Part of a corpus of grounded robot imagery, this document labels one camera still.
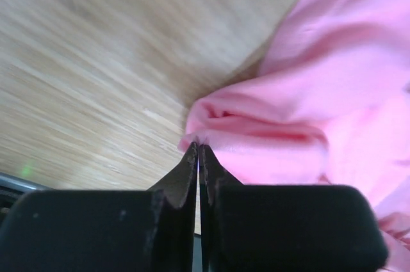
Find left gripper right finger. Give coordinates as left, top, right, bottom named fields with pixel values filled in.
left=199, top=145, right=389, bottom=271

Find pink t shirt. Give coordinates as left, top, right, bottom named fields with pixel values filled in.
left=179, top=0, right=409, bottom=271

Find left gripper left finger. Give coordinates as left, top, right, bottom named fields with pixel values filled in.
left=1, top=143, right=197, bottom=271

